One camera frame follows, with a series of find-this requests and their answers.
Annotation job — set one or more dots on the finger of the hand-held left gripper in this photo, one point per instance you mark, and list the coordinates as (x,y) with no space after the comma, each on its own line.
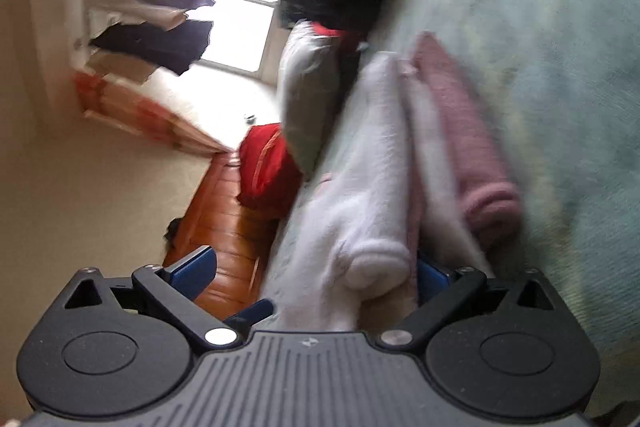
(252,312)

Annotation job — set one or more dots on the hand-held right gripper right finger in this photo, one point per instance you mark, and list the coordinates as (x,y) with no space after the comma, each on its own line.
(431,279)

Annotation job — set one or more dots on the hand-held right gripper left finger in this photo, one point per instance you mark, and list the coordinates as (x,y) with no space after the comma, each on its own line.
(192,272)

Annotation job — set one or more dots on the pink and white sweater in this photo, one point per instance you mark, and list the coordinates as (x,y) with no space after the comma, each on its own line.
(390,187)

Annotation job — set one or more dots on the small dark cloth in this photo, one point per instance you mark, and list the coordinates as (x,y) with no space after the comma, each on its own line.
(172,229)

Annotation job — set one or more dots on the wooden headboard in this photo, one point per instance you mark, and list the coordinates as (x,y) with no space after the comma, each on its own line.
(220,232)

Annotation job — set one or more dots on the red pillow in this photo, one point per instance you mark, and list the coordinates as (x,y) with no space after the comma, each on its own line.
(330,31)
(265,167)

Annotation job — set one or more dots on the striped orange curtain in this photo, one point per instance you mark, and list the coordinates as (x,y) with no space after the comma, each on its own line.
(140,112)

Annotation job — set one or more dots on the grey pillow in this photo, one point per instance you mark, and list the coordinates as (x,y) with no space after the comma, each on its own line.
(307,92)

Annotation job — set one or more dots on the tan hanging garment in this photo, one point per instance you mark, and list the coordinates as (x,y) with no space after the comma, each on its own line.
(120,64)

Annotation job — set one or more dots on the black hanging garment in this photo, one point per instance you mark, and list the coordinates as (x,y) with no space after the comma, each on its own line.
(155,44)

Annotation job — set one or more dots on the metal wall hook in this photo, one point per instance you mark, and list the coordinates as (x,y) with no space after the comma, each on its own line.
(248,118)

